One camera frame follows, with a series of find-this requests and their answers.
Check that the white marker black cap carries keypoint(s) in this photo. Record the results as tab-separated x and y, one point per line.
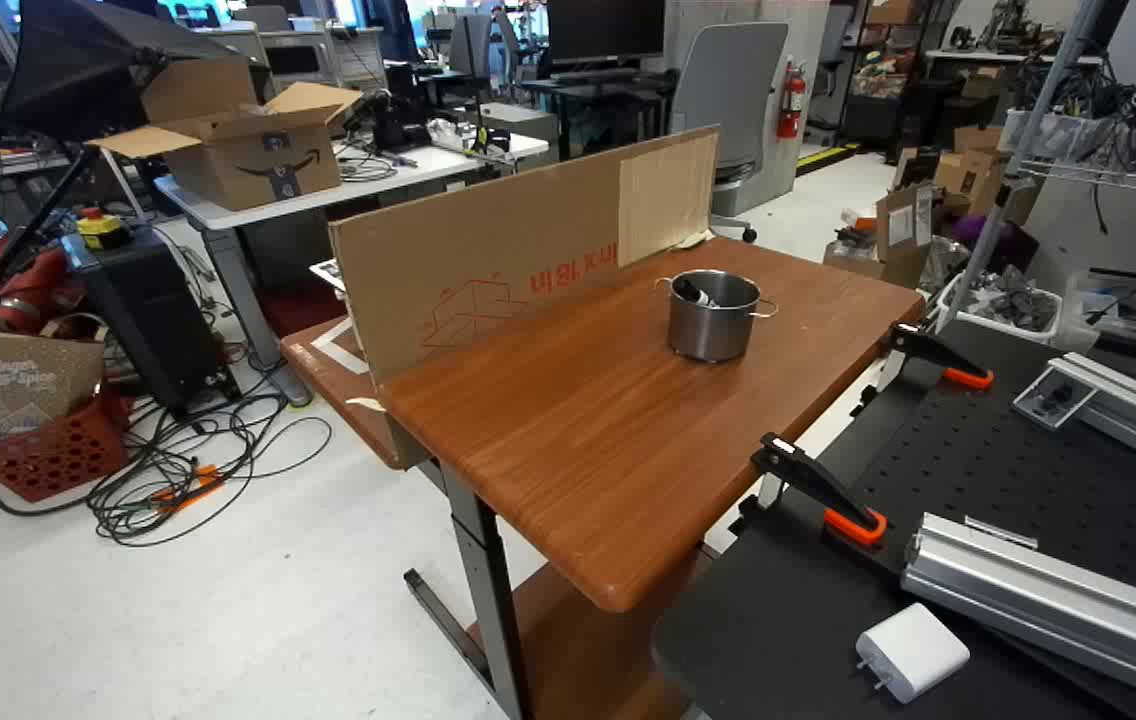
714	296

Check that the silver metal pot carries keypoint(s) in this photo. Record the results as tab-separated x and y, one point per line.
714	335

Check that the brown cardboard panel red print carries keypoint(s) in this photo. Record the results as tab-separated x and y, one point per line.
488	267

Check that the pale corrugated cardboard panel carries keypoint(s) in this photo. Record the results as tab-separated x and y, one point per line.
668	192

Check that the black orange bar clamp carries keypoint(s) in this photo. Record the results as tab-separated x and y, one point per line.
810	482
940	354

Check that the grey office chair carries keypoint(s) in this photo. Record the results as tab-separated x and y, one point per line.
730	92

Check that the black computer monitor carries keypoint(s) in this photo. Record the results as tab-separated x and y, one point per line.
604	24

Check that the red fire extinguisher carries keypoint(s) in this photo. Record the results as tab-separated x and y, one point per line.
794	105

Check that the open cardboard shipping box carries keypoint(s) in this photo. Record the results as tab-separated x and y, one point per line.
263	162

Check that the orange power strip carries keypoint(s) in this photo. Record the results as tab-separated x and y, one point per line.
191	490

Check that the black equipment cabinet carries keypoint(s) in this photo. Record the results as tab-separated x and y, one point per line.
150	323

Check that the small cardboard box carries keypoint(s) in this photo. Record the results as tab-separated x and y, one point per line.
952	173

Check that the white plastic bin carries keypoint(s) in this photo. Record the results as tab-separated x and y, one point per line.
1000	318

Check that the white power adapter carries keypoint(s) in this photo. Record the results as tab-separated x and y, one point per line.
912	648

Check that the yellow red emergency button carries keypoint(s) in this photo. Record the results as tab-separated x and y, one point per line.
101	229

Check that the red plastic basket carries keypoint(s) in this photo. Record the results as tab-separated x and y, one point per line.
55	455

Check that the grey metal stand pole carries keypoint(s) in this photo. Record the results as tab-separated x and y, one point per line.
1042	132

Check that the red machine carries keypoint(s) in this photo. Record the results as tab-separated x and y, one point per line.
21	287

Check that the brown paper bag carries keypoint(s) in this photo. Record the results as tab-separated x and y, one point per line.
8	382

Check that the black fabric softbox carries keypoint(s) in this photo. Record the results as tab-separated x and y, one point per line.
88	62

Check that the dark metal table frame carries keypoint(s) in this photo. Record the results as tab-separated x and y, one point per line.
485	587

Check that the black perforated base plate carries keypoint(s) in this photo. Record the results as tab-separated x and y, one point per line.
992	482

